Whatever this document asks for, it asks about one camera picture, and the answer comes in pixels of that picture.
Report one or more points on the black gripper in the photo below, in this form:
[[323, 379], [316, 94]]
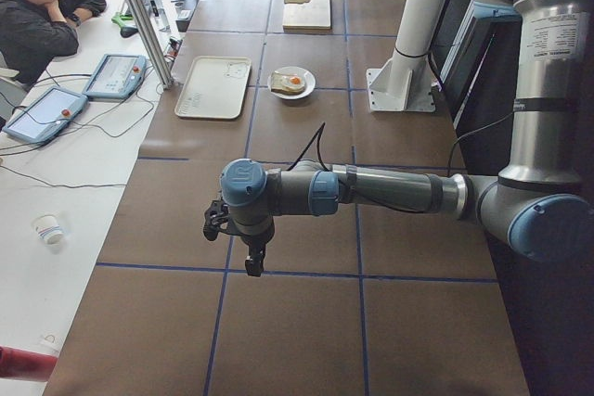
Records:
[[253, 242]]

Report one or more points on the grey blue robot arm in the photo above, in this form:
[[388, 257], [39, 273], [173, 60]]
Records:
[[533, 204]]

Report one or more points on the white round plate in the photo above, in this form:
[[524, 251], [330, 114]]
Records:
[[306, 74]]

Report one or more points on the light wooden cutting board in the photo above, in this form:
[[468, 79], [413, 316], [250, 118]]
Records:
[[314, 15]]

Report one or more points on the toast with fried egg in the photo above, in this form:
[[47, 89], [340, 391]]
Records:
[[287, 84]]

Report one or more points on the cream bear serving tray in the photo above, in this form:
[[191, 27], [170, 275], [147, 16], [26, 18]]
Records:
[[214, 88]]

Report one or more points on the white pole with base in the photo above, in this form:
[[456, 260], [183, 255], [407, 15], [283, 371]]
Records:
[[404, 82]]

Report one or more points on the green black tool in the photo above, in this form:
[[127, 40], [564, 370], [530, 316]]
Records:
[[126, 26]]

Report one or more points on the white paper cup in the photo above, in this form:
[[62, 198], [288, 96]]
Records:
[[48, 229]]

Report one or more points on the far teach pendant tablet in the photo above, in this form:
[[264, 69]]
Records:
[[116, 77]]

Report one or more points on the teach pendant tablet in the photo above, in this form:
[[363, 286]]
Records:
[[47, 116], [116, 77]]

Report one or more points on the near teach pendant tablet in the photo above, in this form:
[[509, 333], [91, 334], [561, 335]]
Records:
[[47, 116]]

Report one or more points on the red cylinder object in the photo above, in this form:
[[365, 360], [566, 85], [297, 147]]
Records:
[[26, 365]]

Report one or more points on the person in black jacket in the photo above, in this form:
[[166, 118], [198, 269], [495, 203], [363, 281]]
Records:
[[34, 32]]

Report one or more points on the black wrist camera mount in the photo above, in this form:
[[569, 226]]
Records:
[[216, 220]]

